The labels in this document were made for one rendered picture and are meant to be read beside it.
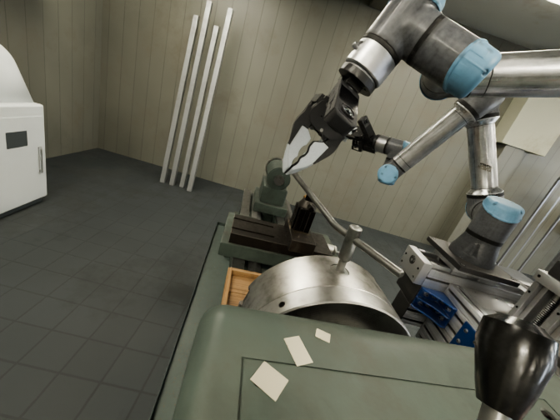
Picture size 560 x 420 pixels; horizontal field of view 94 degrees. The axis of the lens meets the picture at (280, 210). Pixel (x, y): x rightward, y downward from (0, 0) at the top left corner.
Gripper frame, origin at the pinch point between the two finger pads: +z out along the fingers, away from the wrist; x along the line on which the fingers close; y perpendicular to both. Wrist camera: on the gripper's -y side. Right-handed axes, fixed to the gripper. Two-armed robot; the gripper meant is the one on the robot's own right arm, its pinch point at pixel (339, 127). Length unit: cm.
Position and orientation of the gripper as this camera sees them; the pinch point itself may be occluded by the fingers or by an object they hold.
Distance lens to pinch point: 135.0
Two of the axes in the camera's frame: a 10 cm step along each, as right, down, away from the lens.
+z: -7.3, -4.1, 5.4
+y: 1.9, 6.4, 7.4
